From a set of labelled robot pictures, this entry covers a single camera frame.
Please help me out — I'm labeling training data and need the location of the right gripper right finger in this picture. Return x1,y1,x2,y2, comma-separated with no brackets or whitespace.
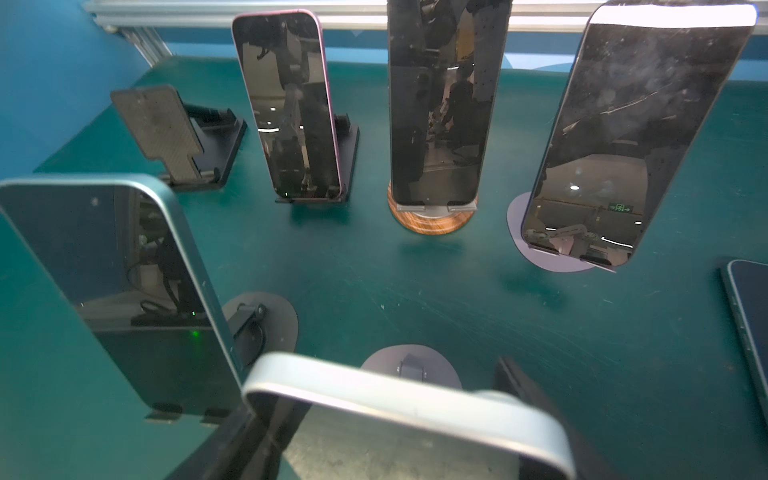
492,356,626,479

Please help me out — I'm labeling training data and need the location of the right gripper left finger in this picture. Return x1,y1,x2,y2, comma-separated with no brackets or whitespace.
167,401,310,479

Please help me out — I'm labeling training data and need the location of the white-edged phone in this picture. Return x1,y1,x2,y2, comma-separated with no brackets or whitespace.
242,352,577,479

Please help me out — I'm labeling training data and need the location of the black folding phone stand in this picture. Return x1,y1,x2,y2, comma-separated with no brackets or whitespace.
110,85,247,191

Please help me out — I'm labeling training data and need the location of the grey round stand front left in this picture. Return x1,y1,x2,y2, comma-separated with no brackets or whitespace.
143,291,300,424

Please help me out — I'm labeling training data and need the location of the grey round stand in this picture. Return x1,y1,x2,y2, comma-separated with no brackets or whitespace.
506,192,614,273
361,344,463,390
143,291,300,424

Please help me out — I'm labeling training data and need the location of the grey round stand front middle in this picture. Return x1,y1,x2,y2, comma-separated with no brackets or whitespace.
361,344,463,390

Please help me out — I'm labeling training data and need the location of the grey round stand back right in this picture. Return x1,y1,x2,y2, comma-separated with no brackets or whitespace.
506,192,614,273

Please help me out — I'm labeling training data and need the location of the light blue phone front left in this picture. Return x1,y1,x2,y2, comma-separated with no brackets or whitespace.
1,174,242,423

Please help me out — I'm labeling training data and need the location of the round wooden phone stand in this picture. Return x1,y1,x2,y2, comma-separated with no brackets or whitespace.
387,183,478,236

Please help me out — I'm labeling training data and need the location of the black stand back left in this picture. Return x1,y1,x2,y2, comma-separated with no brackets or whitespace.
275,114,360,204

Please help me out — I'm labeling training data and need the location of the dark phone back right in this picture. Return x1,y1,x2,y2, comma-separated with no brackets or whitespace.
521,1,759,269

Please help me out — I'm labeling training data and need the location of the dark phone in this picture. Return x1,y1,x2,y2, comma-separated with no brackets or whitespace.
521,1,759,269
387,0,512,207

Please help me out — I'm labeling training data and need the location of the pink-edged phone back left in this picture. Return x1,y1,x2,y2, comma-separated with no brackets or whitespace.
231,9,343,201

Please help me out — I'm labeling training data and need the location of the dark phone back middle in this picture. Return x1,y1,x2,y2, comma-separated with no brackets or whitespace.
387,0,512,207

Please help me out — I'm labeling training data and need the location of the horizontal aluminium frame bar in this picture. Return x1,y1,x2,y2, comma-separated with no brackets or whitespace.
82,0,768,67

